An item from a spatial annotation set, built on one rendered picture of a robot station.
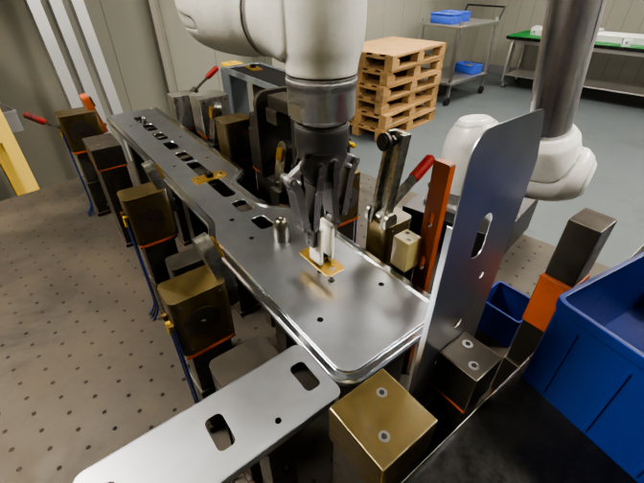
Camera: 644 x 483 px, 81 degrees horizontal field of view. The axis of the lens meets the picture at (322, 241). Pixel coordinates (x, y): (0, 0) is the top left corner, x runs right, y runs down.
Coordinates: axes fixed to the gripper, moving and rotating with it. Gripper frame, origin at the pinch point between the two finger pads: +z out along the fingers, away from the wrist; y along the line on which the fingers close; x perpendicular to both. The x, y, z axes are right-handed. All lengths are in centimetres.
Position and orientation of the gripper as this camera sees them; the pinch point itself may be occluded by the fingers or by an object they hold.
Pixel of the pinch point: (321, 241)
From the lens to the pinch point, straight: 62.5
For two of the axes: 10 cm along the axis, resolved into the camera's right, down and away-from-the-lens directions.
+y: -7.9, 3.6, -5.0
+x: 6.1, 4.6, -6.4
